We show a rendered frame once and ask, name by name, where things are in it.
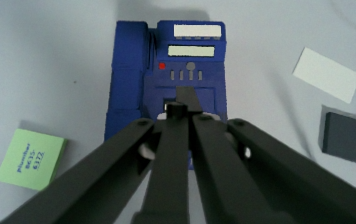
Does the green sticky note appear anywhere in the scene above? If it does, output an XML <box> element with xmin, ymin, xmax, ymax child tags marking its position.
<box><xmin>0</xmin><ymin>129</ymin><xmax>68</xmax><ymax>190</ymax></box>

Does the blue telephone handset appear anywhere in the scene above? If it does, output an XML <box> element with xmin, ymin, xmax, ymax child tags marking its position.
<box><xmin>104</xmin><ymin>21</ymin><xmax>151</xmax><ymax>142</ymax></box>

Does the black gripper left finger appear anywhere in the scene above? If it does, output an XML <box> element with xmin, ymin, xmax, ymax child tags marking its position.
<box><xmin>0</xmin><ymin>86</ymin><xmax>190</xmax><ymax>224</ymax></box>

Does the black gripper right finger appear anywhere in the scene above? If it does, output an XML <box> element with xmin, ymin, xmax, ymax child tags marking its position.
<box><xmin>185</xmin><ymin>86</ymin><xmax>356</xmax><ymax>224</ymax></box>

